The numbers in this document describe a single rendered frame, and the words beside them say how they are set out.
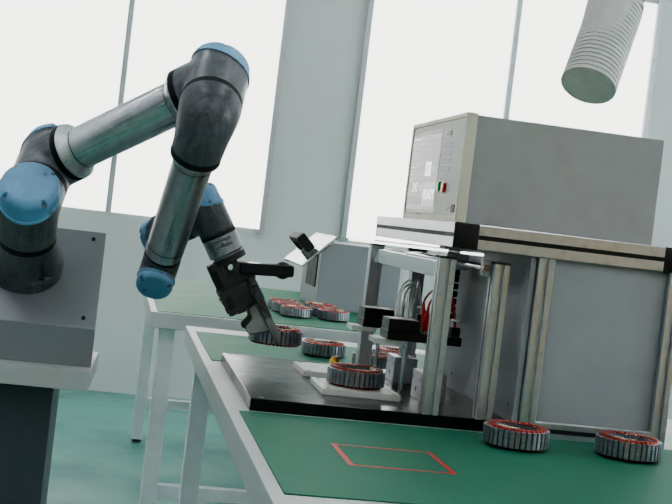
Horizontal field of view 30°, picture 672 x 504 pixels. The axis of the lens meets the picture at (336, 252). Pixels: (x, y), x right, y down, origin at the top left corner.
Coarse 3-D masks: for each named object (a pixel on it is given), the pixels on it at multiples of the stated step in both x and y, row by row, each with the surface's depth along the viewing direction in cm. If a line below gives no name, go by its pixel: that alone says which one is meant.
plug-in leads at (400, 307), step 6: (408, 288) 265; (414, 288) 268; (420, 288) 267; (420, 294) 268; (396, 300) 269; (402, 300) 264; (414, 300) 265; (420, 300) 268; (396, 306) 266; (402, 306) 264; (408, 306) 268; (414, 306) 265; (420, 306) 268; (396, 312) 266; (402, 312) 264; (408, 312) 268; (414, 312) 265; (420, 312) 268; (420, 318) 268
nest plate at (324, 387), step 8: (312, 384) 243; (320, 384) 237; (328, 384) 238; (384, 384) 248; (320, 392) 233; (328, 392) 232; (336, 392) 232; (344, 392) 233; (352, 392) 233; (360, 392) 233; (368, 392) 233; (376, 392) 235; (384, 392) 236; (392, 392) 238; (384, 400) 234; (392, 400) 234
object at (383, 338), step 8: (384, 320) 242; (392, 320) 238; (400, 320) 238; (408, 320) 239; (416, 320) 240; (384, 328) 241; (392, 328) 238; (400, 328) 238; (408, 328) 238; (416, 328) 239; (376, 336) 241; (384, 336) 240; (392, 336) 238; (400, 336) 238; (408, 336) 238; (416, 336) 238; (424, 336) 239; (448, 336) 240; (392, 344) 238; (400, 344) 239; (448, 344) 240; (456, 344) 240
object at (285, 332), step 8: (280, 328) 265; (288, 328) 264; (296, 328) 263; (248, 336) 261; (256, 336) 258; (264, 336) 257; (280, 336) 256; (288, 336) 257; (296, 336) 259; (264, 344) 257; (272, 344) 257; (280, 344) 257; (288, 344) 257; (296, 344) 259
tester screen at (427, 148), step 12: (420, 144) 266; (432, 144) 255; (420, 156) 264; (432, 156) 254; (420, 168) 263; (420, 180) 262; (432, 180) 252; (408, 192) 272; (420, 192) 261; (408, 204) 270; (420, 204) 259
